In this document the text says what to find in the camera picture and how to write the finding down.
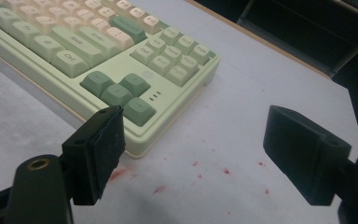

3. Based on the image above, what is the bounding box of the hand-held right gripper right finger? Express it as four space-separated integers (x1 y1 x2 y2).
262 105 352 207

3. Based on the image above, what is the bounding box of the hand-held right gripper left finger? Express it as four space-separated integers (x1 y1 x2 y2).
61 105 128 207

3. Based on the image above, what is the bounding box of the green and cream keyboard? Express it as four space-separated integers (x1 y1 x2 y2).
0 0 222 160

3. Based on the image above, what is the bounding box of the white board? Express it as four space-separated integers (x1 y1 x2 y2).
0 0 358 224

